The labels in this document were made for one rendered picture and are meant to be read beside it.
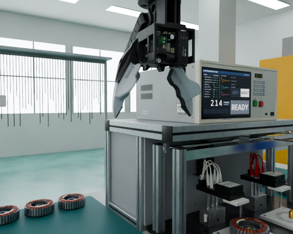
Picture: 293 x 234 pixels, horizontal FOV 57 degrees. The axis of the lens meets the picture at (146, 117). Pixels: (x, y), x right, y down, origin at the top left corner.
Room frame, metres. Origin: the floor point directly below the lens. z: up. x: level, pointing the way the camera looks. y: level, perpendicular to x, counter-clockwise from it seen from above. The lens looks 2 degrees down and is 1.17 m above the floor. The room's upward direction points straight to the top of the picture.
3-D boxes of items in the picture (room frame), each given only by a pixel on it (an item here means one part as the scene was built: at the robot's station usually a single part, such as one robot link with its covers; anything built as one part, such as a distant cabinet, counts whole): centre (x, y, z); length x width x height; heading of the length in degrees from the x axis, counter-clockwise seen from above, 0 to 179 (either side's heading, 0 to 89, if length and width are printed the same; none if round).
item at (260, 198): (1.05, -0.43, 0.80); 0.08 x 0.05 x 0.06; 124
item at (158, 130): (1.13, -0.23, 1.09); 0.68 x 0.44 x 0.05; 124
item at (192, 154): (0.95, -0.35, 1.03); 0.62 x 0.01 x 0.03; 124
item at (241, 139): (1.04, -0.36, 1.05); 0.06 x 0.04 x 0.04; 124
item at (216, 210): (0.92, -0.23, 0.80); 0.08 x 0.05 x 0.06; 124
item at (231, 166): (1.08, -0.27, 0.92); 0.66 x 0.01 x 0.30; 124
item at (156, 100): (1.14, -0.24, 1.22); 0.44 x 0.39 x 0.20; 124
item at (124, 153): (1.02, 0.08, 0.91); 0.28 x 0.03 x 0.32; 34
